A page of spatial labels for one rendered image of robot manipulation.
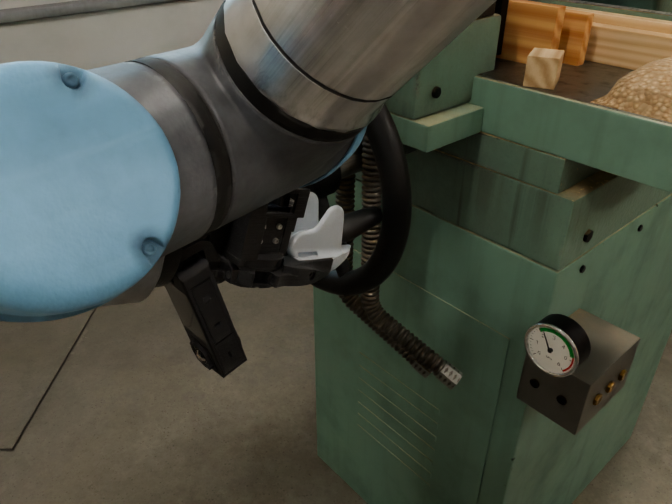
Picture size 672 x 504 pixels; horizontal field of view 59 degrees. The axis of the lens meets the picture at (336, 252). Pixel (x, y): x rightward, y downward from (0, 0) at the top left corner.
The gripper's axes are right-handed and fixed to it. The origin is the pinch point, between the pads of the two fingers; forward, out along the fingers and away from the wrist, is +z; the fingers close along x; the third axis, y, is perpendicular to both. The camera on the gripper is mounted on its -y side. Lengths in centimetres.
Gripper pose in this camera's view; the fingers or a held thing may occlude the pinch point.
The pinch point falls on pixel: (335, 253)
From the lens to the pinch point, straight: 55.4
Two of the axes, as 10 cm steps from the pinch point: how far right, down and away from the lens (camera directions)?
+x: -6.6, -3.9, 6.4
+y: 2.6, -9.2, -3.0
